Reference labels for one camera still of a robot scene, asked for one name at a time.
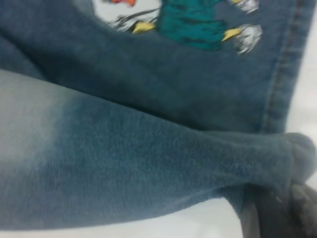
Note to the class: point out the blue denim shorts with cartoon print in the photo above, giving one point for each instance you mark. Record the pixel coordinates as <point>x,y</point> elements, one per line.
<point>138,119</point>

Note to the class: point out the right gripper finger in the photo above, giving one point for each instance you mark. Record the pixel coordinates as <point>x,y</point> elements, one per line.
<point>284,218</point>

